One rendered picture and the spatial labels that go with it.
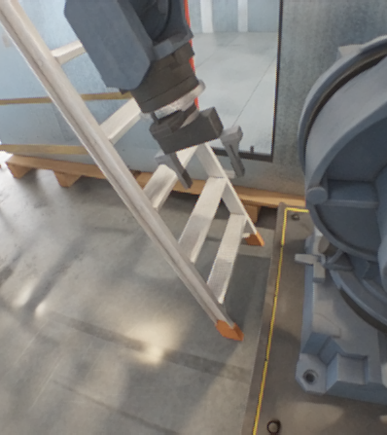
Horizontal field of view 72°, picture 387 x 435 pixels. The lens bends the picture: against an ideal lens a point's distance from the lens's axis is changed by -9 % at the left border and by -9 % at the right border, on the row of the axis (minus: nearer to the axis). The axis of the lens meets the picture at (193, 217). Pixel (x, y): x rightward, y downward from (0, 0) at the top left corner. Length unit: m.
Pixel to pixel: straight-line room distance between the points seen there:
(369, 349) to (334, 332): 0.09
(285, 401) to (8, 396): 1.10
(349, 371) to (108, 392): 0.88
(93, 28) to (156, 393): 1.14
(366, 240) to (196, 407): 0.88
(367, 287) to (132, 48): 0.63
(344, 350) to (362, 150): 0.47
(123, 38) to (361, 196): 0.41
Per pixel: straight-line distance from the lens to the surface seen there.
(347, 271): 0.70
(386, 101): 0.35
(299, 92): 1.33
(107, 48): 0.51
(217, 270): 1.18
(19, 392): 1.45
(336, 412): 0.87
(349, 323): 0.78
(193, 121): 0.56
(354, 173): 0.45
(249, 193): 1.59
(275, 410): 0.83
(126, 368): 1.28
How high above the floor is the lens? 1.16
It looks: 43 degrees down
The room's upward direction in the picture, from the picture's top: 8 degrees counter-clockwise
